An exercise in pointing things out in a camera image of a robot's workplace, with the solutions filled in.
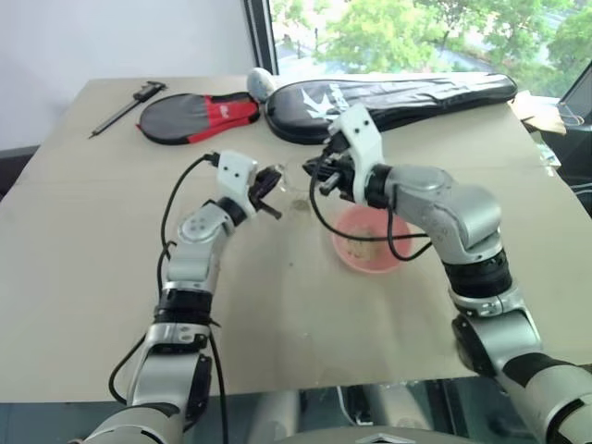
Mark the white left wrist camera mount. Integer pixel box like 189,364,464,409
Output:
216,150,259,218

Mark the brown cardboard box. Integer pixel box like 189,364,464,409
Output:
508,91,568,136

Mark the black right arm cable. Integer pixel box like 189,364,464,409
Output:
308,174,434,262

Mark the black vernier caliper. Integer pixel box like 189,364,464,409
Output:
87,80,159,141

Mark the pink plastic bowl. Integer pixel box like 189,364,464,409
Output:
330,205,413,275

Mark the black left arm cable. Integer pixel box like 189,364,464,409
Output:
108,154,230,444

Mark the black window frame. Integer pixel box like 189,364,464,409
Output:
241,0,281,78

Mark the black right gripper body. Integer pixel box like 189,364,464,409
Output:
323,131,357,202

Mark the beige oatmeal heap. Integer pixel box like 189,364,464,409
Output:
344,226,386,261

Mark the white grey oval object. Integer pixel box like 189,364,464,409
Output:
246,67,278,103

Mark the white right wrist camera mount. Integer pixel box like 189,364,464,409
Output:
328,104,386,204

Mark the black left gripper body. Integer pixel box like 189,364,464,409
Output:
248,166,281,205

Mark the clear glass mug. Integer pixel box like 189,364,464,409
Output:
275,159,309,196

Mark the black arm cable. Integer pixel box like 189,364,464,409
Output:
108,154,230,444
308,174,434,262

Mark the red and black racket cover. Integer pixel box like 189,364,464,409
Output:
135,91,262,146

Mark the black monitor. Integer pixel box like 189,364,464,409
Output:
556,59,592,125

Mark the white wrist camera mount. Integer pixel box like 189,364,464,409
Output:
216,150,259,218
328,104,386,204

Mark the long black racket bag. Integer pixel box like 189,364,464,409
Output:
264,72,519,146

